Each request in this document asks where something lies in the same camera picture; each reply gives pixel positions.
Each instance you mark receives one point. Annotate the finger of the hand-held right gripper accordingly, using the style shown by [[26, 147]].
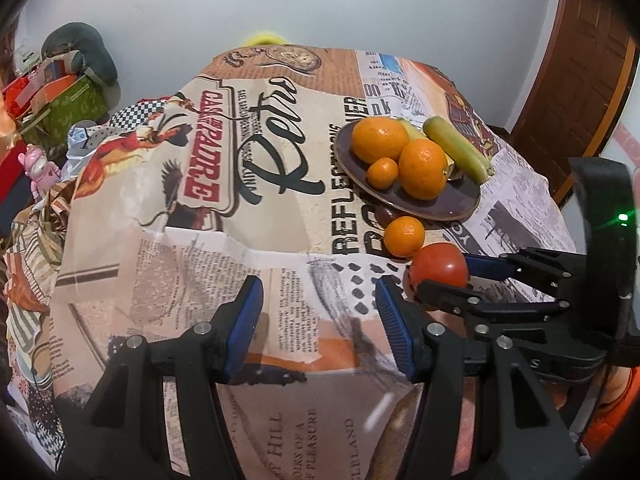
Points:
[[487, 266], [450, 297]]

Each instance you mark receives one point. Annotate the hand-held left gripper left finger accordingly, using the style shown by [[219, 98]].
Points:
[[245, 325]]

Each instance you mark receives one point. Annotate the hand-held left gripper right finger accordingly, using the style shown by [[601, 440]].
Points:
[[395, 330]]

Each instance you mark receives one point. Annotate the red tomato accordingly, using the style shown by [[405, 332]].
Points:
[[440, 265]]

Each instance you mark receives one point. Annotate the dark purple plate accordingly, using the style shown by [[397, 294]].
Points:
[[450, 205]]

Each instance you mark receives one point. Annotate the small tangerine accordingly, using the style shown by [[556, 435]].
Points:
[[404, 236], [382, 173]]

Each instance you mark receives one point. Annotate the large orange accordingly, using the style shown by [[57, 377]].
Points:
[[422, 170], [380, 140]]

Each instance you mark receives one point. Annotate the green-yellow banana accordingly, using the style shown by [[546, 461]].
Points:
[[457, 150]]

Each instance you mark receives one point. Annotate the yellow banana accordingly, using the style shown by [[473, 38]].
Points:
[[412, 129]]

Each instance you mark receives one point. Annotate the printed newspaper-style tablecloth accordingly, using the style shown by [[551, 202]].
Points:
[[200, 260]]

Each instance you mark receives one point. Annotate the small brown nut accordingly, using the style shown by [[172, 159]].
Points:
[[384, 215]]

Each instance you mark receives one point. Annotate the brown wooden door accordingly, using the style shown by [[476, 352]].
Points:
[[575, 60]]

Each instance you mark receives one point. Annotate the orange cloth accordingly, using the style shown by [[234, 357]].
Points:
[[620, 395]]

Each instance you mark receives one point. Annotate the striped patterned blanket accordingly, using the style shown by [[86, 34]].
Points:
[[30, 250]]

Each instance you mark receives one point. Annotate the black-white checkered cloth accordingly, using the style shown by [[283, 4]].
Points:
[[137, 112]]

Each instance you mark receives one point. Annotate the white dotted cap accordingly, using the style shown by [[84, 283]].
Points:
[[85, 137]]

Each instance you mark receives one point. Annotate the pink toy figure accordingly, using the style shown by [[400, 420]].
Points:
[[40, 170]]

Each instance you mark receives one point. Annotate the green patterned bag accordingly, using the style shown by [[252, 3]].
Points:
[[70, 110]]

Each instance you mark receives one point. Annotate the yellow round object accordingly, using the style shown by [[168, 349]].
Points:
[[265, 39]]

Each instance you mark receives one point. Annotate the orange box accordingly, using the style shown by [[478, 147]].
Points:
[[55, 80]]

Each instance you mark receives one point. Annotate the red box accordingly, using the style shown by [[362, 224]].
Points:
[[17, 95]]

